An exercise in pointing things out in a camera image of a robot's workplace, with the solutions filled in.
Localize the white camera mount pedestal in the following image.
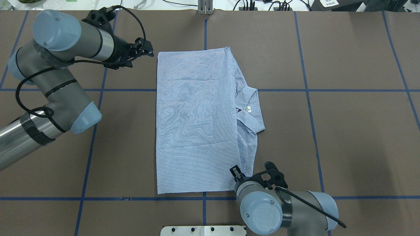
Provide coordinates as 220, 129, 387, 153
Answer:
160, 225, 247, 236

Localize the aluminium frame post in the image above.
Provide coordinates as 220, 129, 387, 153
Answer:
198, 0, 214, 15

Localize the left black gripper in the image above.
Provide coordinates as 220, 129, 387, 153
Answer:
107, 35, 154, 70

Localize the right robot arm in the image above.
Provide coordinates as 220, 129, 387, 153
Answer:
230, 162, 347, 236

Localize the green cloth pouch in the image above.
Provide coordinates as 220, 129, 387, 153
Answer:
18, 0, 41, 4

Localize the light blue striped shirt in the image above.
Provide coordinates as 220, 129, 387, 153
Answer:
156, 47, 265, 194

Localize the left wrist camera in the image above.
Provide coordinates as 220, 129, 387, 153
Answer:
81, 7, 116, 33

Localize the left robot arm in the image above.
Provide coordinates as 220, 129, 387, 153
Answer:
0, 5, 154, 170

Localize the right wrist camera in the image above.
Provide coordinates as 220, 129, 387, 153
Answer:
251, 161, 288, 190

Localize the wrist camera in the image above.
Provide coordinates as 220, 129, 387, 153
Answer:
251, 161, 288, 190
81, 7, 116, 33

